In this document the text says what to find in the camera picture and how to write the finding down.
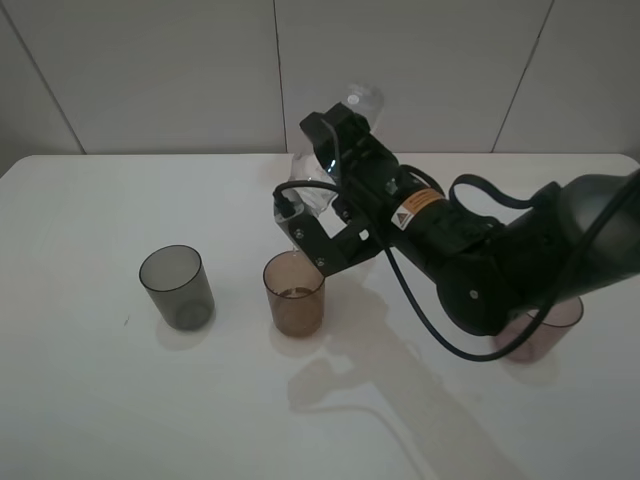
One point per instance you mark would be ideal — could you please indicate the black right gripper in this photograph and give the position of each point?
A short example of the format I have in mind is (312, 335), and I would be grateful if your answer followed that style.
(374, 186)

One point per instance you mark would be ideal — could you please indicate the clear plastic water bottle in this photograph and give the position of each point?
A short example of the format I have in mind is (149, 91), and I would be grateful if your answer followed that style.
(363, 99)

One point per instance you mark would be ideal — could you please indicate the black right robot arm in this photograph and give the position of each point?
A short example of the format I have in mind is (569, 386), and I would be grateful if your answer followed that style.
(567, 240)

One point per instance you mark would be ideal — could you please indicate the brown translucent cup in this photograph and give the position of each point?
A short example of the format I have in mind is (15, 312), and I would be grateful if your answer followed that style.
(296, 294)

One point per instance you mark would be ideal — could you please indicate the grey translucent cup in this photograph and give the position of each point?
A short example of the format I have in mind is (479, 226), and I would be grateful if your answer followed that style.
(175, 279)

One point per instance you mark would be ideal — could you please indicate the pink translucent cup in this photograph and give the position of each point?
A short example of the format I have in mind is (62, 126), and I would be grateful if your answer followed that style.
(560, 319)

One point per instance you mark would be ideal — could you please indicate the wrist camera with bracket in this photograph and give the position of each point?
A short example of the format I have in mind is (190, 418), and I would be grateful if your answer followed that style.
(351, 246)

